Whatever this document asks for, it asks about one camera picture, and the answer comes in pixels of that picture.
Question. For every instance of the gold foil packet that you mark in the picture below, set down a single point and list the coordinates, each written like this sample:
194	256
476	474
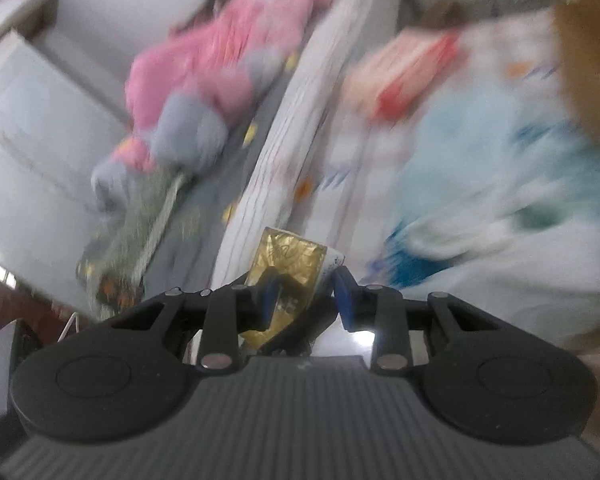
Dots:
290	265

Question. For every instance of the white printed bedsheet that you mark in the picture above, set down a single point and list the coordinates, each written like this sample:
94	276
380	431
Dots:
530	290

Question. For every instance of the light blue plastic bag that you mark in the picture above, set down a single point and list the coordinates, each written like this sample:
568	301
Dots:
480	150

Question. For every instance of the white quilted mattress pad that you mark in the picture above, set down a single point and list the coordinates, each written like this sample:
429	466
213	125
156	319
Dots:
300	125

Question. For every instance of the pink and grey quilt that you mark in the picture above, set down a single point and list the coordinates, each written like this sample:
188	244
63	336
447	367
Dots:
220	60

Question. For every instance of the white cabinet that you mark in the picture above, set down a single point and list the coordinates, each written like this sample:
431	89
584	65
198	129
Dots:
30	135

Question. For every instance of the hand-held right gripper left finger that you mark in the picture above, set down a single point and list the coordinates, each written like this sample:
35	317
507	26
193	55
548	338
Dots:
268	302

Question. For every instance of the brown cardboard box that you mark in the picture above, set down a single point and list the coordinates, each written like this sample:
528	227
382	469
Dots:
585	50

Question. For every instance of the green patterned pillow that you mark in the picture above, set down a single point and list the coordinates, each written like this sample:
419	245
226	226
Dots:
135	225

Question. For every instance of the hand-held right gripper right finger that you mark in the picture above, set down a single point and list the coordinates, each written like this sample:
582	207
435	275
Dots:
344	302

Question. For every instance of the red and white packet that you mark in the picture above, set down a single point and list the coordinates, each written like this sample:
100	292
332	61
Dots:
410	70

